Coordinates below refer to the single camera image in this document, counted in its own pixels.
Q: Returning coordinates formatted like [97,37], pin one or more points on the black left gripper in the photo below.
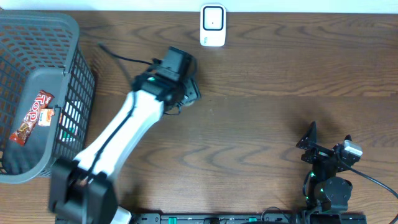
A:
[192,89]

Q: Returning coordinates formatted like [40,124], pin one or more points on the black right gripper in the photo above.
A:
[319,152]

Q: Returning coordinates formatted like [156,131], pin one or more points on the white green carton box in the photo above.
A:
[71,121]

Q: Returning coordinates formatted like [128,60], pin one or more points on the red chocolate bar wrapper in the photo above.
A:
[30,120]

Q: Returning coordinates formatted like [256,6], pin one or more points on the orange tissue pack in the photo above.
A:
[45,117]

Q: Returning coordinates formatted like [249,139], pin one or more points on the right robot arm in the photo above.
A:
[326,194]

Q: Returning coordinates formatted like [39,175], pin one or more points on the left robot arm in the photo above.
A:
[82,189]

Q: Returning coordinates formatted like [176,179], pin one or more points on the white barcode scanner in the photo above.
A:
[213,25]

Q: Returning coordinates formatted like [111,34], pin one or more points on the grey plastic shopping basket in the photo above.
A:
[40,51]

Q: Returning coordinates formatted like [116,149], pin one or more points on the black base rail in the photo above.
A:
[273,217]

